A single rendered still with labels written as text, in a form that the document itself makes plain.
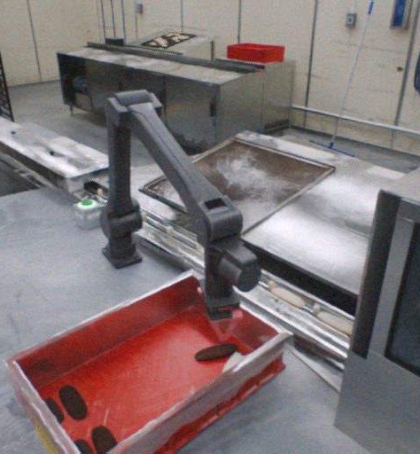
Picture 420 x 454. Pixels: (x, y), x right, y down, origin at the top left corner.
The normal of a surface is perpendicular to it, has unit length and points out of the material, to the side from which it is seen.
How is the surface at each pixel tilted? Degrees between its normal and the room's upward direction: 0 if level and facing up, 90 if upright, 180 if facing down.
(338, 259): 10
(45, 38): 90
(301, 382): 0
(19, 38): 90
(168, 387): 0
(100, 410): 0
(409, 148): 90
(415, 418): 90
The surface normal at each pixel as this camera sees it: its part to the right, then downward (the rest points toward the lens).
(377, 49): -0.73, 0.32
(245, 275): 0.56, 0.37
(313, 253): -0.13, -0.81
